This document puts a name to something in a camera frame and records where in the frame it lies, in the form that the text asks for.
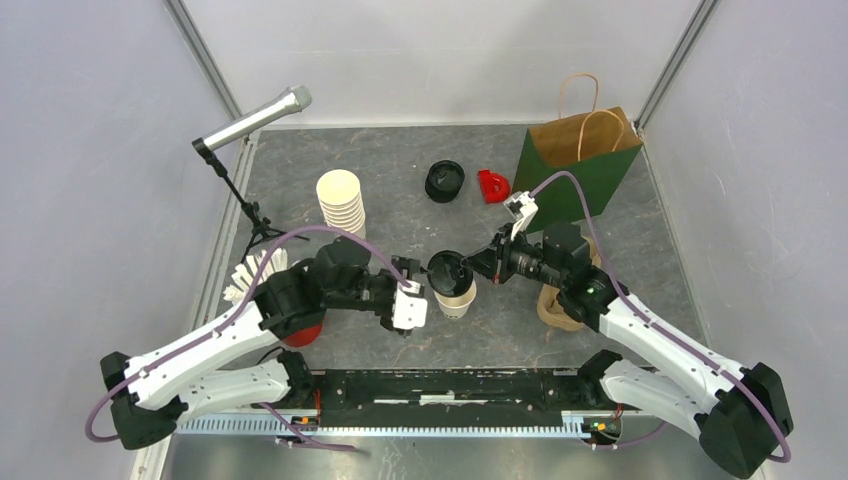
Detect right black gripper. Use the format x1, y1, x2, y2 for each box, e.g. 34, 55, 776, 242
460, 222, 566, 289

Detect black coffee cup lid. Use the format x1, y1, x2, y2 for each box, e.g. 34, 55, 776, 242
426, 250, 474, 298

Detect white paper coffee cup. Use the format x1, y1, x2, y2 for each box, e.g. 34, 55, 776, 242
434, 280, 477, 319

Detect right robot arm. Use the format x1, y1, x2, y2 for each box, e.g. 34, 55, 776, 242
462, 222, 794, 479

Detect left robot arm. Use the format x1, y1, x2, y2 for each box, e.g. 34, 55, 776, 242
100, 236, 428, 450

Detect red plastic holder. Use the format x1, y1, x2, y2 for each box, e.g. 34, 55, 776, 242
477, 169, 511, 204

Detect brown cardboard cup carriers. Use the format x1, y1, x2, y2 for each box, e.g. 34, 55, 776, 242
536, 239, 602, 332

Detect stack of black lids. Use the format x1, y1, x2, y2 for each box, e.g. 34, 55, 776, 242
424, 160, 465, 203

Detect stack of white paper cups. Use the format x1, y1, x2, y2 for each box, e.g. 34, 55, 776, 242
315, 169, 367, 239

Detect red cup with straws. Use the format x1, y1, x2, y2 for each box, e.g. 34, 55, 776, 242
222, 247, 323, 348

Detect green paper bag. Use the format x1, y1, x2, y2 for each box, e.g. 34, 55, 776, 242
511, 72, 643, 233

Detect silver microphone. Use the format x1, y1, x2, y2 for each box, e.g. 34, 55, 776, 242
192, 85, 313, 154

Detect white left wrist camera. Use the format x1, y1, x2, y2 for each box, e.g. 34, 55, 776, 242
390, 280, 428, 331

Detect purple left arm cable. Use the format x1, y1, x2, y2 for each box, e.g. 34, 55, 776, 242
86, 225, 413, 443

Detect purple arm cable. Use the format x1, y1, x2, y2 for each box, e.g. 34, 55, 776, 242
86, 225, 413, 443
528, 170, 793, 464

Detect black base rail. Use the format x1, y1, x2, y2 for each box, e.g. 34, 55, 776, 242
271, 368, 629, 445

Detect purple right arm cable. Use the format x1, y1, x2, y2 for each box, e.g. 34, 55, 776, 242
528, 170, 793, 464

